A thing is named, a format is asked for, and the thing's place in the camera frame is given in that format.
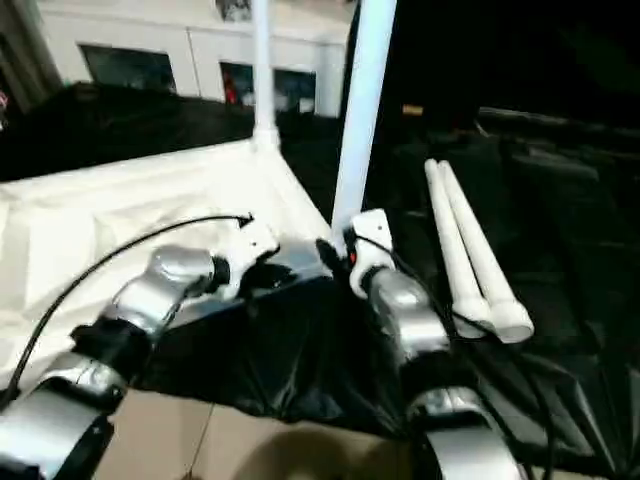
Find black work mat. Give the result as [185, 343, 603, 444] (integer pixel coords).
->
[0, 82, 640, 471]

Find grey curtain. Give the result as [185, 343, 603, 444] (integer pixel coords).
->
[0, 0, 63, 113]

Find white plastic table top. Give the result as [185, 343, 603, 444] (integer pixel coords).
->
[0, 138, 337, 373]

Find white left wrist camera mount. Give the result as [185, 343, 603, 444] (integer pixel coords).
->
[224, 219, 282, 301]

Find black furniture with yellow label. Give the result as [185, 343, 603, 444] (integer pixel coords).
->
[345, 0, 640, 126]

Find white plastic table leg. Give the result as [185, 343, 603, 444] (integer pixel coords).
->
[329, 0, 399, 247]
[249, 0, 282, 153]
[436, 159, 537, 345]
[424, 159, 497, 339]

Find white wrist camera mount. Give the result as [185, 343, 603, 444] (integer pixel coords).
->
[344, 208, 397, 297]
[224, 219, 282, 301]

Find dark tangled bundle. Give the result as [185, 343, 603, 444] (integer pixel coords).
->
[215, 0, 256, 21]

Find white cabinet with glass doors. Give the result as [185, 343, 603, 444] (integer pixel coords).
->
[35, 0, 353, 116]

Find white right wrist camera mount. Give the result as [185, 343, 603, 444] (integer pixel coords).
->
[344, 208, 397, 297]

